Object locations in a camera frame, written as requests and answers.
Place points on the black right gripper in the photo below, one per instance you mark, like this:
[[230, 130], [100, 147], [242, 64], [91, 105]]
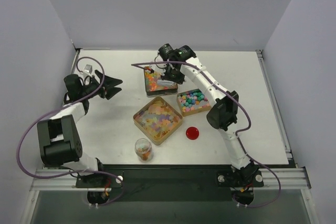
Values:
[[172, 76]]

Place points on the gold tin popsicle candies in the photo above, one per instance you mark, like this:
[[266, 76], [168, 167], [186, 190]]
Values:
[[158, 120]]

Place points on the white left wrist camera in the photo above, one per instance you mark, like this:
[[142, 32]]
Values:
[[87, 70]]

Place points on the clear glass jar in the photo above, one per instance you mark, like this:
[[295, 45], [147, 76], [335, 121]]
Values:
[[143, 149]]

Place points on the aluminium frame rail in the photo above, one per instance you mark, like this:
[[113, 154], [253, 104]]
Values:
[[287, 178]]

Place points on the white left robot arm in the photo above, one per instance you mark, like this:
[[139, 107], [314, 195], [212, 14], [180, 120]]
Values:
[[59, 140]]

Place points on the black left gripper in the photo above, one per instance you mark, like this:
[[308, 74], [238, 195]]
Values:
[[102, 87]]

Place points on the gold tin pastel star candies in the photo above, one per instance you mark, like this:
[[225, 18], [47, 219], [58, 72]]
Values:
[[192, 102]]

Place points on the shiny metal scoop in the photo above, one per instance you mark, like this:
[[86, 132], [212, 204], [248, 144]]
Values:
[[166, 83]]

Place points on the red jar lid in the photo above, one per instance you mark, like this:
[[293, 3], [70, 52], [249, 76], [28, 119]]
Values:
[[192, 133]]

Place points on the gold tin neon star candies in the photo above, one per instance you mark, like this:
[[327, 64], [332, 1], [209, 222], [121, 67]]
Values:
[[151, 87]]

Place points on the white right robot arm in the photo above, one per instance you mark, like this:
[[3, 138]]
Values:
[[226, 115]]

